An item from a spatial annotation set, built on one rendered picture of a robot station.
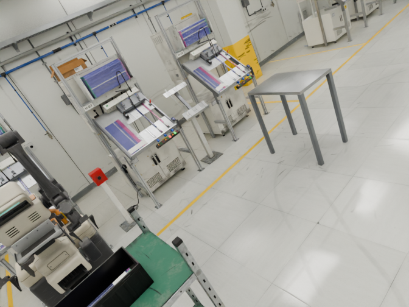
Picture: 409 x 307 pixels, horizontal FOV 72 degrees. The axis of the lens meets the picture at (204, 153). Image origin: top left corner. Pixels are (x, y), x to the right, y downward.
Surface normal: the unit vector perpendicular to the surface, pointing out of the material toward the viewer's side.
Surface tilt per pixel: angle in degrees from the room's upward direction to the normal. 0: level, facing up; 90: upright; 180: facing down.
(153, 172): 90
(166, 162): 90
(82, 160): 90
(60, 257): 98
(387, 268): 0
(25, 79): 90
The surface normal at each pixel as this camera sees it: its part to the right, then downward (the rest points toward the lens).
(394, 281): -0.41, -0.81
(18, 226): 0.65, 0.22
